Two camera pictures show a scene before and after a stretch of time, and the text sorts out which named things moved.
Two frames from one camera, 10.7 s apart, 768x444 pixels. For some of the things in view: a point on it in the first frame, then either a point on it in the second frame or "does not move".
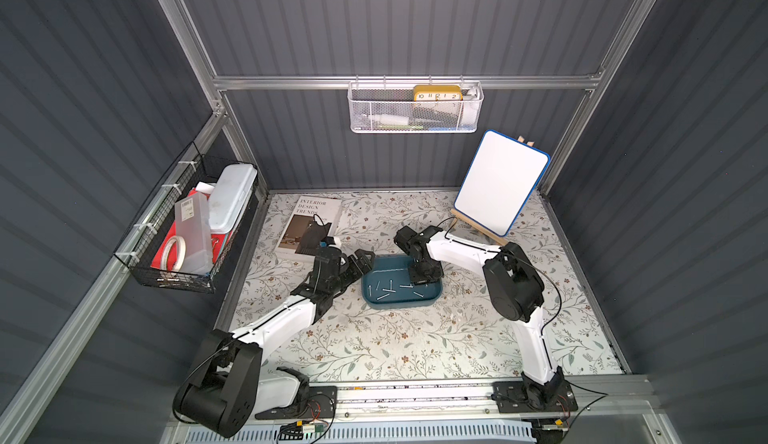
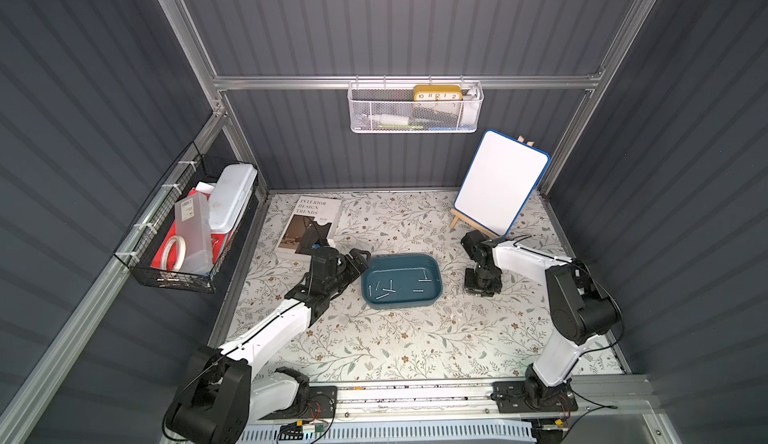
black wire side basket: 184,237 does not move
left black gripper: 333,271 does not move
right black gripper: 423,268 -> 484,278
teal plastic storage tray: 389,284 does not move
